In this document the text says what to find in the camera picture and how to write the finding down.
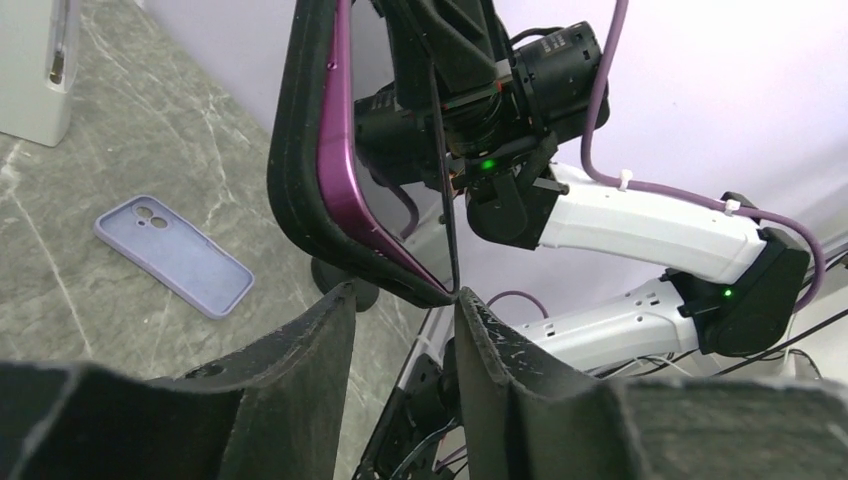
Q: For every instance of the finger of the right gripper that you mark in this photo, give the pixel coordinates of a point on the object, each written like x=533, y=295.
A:
x=462, y=40

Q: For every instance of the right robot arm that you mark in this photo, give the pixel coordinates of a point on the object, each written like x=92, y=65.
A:
x=727, y=277

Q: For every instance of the purple smartphone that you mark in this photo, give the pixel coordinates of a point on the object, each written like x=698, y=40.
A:
x=413, y=228

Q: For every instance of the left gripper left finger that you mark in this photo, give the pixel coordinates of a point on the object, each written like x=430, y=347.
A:
x=270, y=410

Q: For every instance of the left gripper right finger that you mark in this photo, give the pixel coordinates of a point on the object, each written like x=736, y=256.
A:
x=527, y=415

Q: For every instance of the lavender phone case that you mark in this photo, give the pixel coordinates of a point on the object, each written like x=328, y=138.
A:
x=176, y=253

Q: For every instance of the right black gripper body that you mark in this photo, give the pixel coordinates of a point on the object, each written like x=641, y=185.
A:
x=406, y=144

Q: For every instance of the black phone dark case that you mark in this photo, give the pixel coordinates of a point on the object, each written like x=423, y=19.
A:
x=292, y=182

